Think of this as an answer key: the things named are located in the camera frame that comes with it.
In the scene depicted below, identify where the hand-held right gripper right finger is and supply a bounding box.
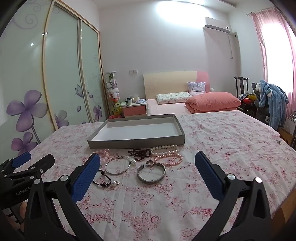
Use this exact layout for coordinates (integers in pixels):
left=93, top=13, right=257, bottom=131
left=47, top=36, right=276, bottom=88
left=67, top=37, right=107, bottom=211
left=195, top=151, right=272, bottom=241

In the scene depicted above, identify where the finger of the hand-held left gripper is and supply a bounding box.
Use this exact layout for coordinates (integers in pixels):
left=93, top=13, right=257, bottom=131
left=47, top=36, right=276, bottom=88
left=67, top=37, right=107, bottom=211
left=0, top=152, right=32, bottom=174
left=5, top=154, right=55, bottom=183

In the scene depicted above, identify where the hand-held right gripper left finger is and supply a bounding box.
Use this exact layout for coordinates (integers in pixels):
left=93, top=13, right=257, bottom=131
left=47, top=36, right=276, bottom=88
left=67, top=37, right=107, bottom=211
left=24, top=152, right=104, bottom=241

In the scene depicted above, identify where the black bead bracelet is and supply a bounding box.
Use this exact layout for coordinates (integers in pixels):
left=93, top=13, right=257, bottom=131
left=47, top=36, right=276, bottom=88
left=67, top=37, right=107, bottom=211
left=92, top=169, right=119, bottom=189

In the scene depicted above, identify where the pink bead bracelet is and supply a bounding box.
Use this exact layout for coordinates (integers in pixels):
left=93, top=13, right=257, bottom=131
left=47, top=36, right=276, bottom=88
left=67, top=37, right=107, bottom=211
left=94, top=149, right=116, bottom=163

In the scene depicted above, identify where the thin silver bangle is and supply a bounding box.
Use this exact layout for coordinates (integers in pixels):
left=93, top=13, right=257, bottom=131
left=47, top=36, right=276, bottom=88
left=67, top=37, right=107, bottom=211
left=105, top=156, right=131, bottom=175

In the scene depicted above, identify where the pearl bracelet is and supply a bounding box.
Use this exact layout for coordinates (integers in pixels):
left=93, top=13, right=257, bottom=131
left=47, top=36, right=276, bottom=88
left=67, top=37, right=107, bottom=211
left=153, top=153, right=183, bottom=166

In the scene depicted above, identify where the wide metal bangle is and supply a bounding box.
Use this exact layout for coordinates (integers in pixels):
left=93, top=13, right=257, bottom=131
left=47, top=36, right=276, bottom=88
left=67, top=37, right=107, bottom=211
left=136, top=162, right=166, bottom=184

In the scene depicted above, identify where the grey cardboard tray box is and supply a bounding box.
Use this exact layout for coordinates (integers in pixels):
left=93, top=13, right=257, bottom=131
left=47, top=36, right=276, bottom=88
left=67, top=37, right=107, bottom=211
left=87, top=113, right=186, bottom=150

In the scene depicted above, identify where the folded pink quilt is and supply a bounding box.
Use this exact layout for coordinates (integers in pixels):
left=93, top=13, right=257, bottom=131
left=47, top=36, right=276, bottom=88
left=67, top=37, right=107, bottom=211
left=185, top=92, right=241, bottom=114

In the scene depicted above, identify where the pink and cream nightstand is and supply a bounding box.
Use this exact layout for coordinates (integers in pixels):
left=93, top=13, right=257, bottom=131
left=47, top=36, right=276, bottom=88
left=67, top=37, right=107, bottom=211
left=122, top=103, right=147, bottom=118

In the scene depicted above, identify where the black office chair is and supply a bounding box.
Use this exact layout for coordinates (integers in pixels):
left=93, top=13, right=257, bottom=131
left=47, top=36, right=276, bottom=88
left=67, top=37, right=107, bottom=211
left=252, top=82, right=271, bottom=124

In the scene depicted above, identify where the pile of colourful toys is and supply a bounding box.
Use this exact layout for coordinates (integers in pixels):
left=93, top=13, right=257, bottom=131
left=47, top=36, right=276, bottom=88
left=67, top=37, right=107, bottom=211
left=239, top=93, right=258, bottom=105

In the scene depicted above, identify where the white patterned pillow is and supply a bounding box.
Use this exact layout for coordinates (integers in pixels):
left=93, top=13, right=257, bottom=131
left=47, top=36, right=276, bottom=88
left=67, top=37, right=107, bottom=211
left=155, top=91, right=193, bottom=105

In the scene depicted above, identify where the hanging plush toy rack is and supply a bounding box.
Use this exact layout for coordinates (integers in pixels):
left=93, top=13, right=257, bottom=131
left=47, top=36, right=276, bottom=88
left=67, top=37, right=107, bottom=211
left=106, top=72, right=122, bottom=116

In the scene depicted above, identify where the purple patterned pillow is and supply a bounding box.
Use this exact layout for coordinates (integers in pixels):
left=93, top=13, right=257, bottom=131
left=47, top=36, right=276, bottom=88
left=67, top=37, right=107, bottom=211
left=187, top=82, right=206, bottom=96

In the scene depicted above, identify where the dark wooden chair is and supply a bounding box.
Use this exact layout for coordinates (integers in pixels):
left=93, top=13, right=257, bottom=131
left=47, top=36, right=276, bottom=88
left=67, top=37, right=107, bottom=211
left=234, top=76, right=257, bottom=116

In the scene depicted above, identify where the floral sliding door wardrobe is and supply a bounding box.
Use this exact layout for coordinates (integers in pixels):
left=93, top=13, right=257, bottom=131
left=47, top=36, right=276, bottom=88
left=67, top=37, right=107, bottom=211
left=0, top=0, right=109, bottom=158

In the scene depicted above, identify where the blue fleece robe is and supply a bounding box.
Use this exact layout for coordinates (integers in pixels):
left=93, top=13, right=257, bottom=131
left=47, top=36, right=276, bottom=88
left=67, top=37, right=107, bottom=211
left=258, top=79, right=289, bottom=131

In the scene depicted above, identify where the bed with cream headboard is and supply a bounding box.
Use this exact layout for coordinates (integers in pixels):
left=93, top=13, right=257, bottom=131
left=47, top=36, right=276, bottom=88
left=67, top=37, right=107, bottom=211
left=143, top=71, right=238, bottom=116

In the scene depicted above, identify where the white pipe cover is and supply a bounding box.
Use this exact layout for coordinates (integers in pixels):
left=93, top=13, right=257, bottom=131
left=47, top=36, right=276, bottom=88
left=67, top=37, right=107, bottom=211
left=228, top=32, right=238, bottom=61

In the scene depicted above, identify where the pink curtain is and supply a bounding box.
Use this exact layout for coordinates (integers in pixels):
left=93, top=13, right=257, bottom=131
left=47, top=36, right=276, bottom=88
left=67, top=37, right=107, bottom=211
left=247, top=7, right=296, bottom=149

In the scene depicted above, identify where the white air conditioner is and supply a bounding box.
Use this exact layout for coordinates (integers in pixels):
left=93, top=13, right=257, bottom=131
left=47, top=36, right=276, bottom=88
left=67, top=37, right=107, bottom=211
left=203, top=17, right=232, bottom=33

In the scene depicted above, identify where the white pearl necklace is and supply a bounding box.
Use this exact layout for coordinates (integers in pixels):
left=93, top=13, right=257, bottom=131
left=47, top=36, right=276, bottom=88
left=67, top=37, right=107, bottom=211
left=150, top=144, right=180, bottom=156

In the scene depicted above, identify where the dark red bead bracelet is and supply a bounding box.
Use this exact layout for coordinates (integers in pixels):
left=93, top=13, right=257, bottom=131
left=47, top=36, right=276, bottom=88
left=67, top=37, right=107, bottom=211
left=128, top=148, right=153, bottom=160

